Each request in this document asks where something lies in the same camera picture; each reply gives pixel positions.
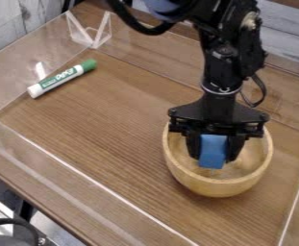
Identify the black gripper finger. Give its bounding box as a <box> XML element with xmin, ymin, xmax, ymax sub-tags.
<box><xmin>186</xmin><ymin>133</ymin><xmax>202</xmax><ymax>160</ymax></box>
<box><xmin>226</xmin><ymin>135</ymin><xmax>247</xmax><ymax>162</ymax></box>

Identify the green white dry-erase marker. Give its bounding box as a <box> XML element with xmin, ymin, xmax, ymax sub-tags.
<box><xmin>27</xmin><ymin>59</ymin><xmax>98</xmax><ymax>98</ymax></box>

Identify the blue rectangular block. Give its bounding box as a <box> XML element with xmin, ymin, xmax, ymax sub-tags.
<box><xmin>199</xmin><ymin>135</ymin><xmax>227</xmax><ymax>169</ymax></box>

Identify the brown wooden bowl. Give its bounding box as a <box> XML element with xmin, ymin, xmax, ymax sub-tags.
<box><xmin>162</xmin><ymin>127</ymin><xmax>274</xmax><ymax>198</ymax></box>

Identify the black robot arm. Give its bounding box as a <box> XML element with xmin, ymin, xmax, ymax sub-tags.
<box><xmin>144</xmin><ymin>0</ymin><xmax>269</xmax><ymax>168</ymax></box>

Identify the black cable bottom left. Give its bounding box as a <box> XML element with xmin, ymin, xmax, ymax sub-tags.
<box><xmin>0</xmin><ymin>217</ymin><xmax>41</xmax><ymax>246</ymax></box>

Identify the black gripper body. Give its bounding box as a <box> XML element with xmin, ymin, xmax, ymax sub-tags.
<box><xmin>168</xmin><ymin>94</ymin><xmax>270</xmax><ymax>140</ymax></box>

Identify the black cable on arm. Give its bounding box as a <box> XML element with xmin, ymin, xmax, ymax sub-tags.
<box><xmin>106</xmin><ymin>0</ymin><xmax>187</xmax><ymax>37</ymax></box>

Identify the black metal base bracket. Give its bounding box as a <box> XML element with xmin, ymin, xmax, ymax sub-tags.
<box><xmin>13</xmin><ymin>226</ymin><xmax>51</xmax><ymax>246</ymax></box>

